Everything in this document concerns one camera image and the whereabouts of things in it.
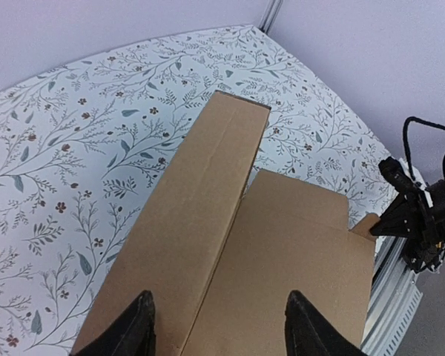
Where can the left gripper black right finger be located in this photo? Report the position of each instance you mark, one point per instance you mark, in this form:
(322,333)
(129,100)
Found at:
(308,332)

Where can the aluminium front rail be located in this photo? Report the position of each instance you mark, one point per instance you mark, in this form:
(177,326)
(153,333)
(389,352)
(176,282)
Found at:
(394,300)

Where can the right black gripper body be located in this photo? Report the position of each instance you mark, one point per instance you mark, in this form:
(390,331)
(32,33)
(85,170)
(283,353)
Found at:
(426,250)

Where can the brown cardboard box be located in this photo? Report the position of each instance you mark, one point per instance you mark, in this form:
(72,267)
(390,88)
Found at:
(220,250)

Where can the right aluminium frame post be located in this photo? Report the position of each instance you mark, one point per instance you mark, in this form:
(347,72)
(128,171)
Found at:
(270,15)

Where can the floral patterned table mat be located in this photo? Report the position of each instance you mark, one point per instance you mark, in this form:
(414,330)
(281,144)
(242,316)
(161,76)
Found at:
(83,145)

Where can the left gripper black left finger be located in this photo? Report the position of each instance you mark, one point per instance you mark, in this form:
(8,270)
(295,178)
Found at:
(131,334)

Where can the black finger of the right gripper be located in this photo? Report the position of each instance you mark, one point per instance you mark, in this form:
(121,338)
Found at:
(403,218)

